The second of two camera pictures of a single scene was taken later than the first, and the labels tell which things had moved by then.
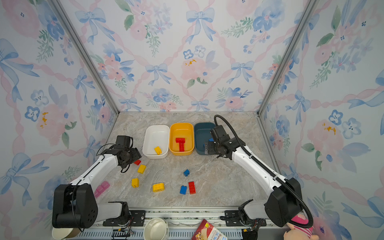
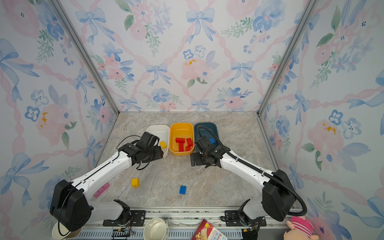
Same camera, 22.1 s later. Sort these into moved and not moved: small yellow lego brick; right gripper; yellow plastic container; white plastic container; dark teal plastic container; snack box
Moved: small yellow lego brick; right gripper
Not moved: snack box; dark teal plastic container; white plastic container; yellow plastic container
